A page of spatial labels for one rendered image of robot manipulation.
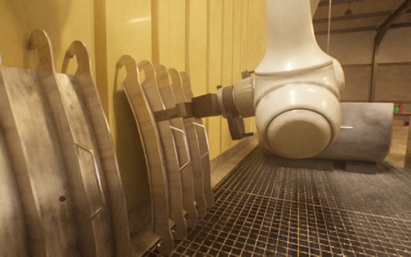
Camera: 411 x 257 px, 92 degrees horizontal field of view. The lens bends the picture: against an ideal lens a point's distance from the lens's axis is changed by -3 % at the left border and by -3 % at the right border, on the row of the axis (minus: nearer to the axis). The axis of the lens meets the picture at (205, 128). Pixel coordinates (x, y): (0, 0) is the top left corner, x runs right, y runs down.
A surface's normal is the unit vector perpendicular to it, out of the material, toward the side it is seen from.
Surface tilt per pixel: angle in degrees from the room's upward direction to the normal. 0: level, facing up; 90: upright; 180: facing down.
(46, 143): 71
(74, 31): 90
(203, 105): 90
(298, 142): 117
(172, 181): 90
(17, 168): 90
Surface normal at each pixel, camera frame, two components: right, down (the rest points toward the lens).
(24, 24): 0.91, 0.06
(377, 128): -0.29, 0.11
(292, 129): -0.28, 0.55
